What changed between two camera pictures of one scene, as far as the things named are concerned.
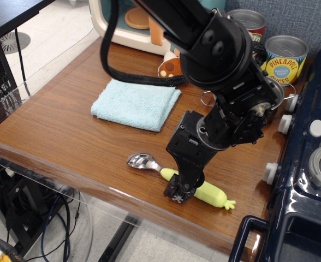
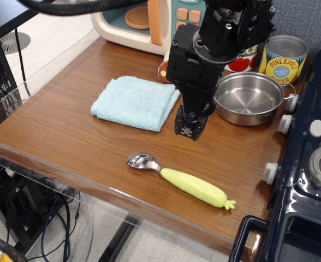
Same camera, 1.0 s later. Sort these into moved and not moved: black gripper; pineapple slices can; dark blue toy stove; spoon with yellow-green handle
Moved: black gripper
Not moved: spoon with yellow-green handle; dark blue toy stove; pineapple slices can
